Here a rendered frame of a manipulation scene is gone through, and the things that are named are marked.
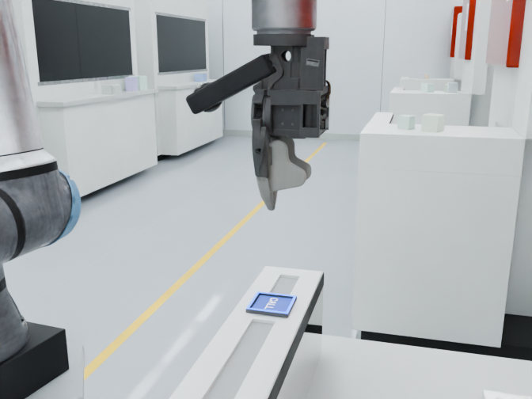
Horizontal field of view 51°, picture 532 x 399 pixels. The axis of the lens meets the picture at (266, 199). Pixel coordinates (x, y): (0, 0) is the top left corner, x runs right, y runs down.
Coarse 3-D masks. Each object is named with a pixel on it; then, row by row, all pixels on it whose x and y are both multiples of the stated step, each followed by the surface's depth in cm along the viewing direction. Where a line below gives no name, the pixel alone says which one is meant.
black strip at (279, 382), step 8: (320, 280) 83; (320, 288) 83; (312, 304) 77; (312, 312) 77; (304, 320) 71; (304, 328) 72; (296, 336) 67; (296, 344) 67; (288, 352) 63; (288, 360) 63; (288, 368) 63; (280, 376) 59; (280, 384) 59; (272, 392) 56
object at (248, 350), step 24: (264, 288) 80; (288, 288) 81; (312, 288) 80; (240, 312) 72; (216, 336) 66; (240, 336) 66; (264, 336) 67; (288, 336) 66; (216, 360) 61; (240, 360) 62; (264, 360) 61; (192, 384) 57; (216, 384) 57; (240, 384) 57; (264, 384) 57
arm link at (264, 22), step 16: (256, 0) 62; (272, 0) 61; (288, 0) 60; (304, 0) 61; (256, 16) 62; (272, 16) 61; (288, 16) 61; (304, 16) 61; (256, 32) 64; (272, 32) 62; (288, 32) 62; (304, 32) 63
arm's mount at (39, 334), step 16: (32, 336) 81; (48, 336) 81; (64, 336) 83; (32, 352) 78; (48, 352) 81; (64, 352) 83; (0, 368) 73; (16, 368) 75; (32, 368) 78; (48, 368) 81; (64, 368) 84; (0, 384) 73; (16, 384) 76; (32, 384) 78
